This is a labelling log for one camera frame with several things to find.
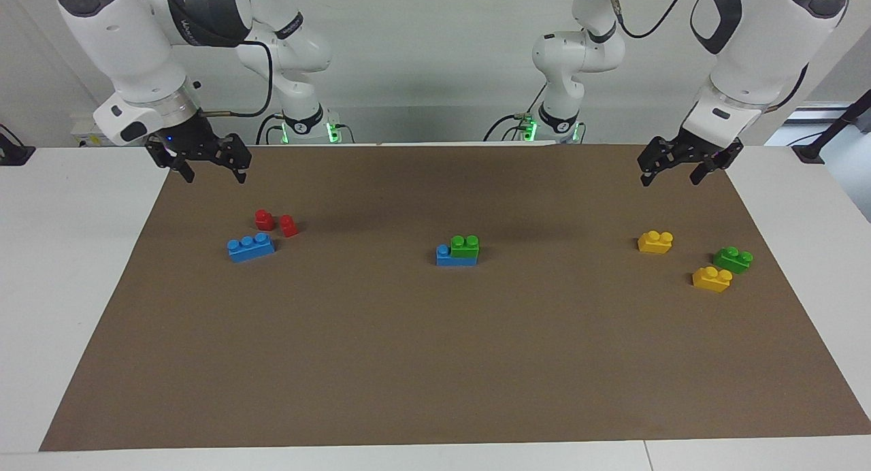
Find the brown table mat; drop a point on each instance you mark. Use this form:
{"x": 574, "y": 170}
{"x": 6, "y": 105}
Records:
{"x": 435, "y": 355}

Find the black stand with pole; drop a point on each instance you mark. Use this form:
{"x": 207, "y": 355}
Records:
{"x": 810, "y": 151}

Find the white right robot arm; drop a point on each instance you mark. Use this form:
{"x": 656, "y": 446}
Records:
{"x": 129, "y": 56}

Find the black table clamp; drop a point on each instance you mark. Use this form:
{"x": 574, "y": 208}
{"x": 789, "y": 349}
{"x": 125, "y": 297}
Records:
{"x": 13, "y": 154}

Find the green two-stud block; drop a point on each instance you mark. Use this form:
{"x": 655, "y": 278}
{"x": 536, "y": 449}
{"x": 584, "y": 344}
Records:
{"x": 466, "y": 248}
{"x": 733, "y": 259}

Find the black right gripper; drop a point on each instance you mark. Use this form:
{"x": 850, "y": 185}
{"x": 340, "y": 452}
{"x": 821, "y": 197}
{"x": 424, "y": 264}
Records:
{"x": 194, "y": 144}

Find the white power strip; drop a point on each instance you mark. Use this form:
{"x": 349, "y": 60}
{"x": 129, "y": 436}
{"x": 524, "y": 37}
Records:
{"x": 85, "y": 139}

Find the yellow two-stud block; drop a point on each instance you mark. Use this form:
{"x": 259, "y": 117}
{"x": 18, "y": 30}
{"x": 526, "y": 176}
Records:
{"x": 711, "y": 280}
{"x": 655, "y": 243}

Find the blue three-stud block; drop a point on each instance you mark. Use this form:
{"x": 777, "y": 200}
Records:
{"x": 444, "y": 257}
{"x": 250, "y": 248}

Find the red single-stud block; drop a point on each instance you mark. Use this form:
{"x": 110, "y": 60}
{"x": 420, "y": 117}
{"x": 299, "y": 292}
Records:
{"x": 264, "y": 220}
{"x": 289, "y": 226}

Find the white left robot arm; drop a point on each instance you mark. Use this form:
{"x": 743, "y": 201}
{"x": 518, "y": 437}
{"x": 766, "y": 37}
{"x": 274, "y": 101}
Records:
{"x": 748, "y": 62}

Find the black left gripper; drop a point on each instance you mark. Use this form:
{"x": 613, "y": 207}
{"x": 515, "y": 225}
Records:
{"x": 687, "y": 150}

